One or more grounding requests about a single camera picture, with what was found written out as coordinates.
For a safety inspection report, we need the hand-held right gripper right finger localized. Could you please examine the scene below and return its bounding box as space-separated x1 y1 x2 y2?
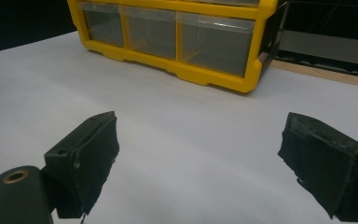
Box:
277 112 358 223

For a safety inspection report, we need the yellow plastic drawer cabinet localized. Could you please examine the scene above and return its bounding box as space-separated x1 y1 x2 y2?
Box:
66 0 289 94

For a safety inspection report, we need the clear plastic drawer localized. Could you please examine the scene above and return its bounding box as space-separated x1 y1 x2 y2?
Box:
176 11 256 78
79 2 126 49
119 6 178 61

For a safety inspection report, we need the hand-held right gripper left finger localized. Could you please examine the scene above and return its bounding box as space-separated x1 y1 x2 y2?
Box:
44 111 120 219

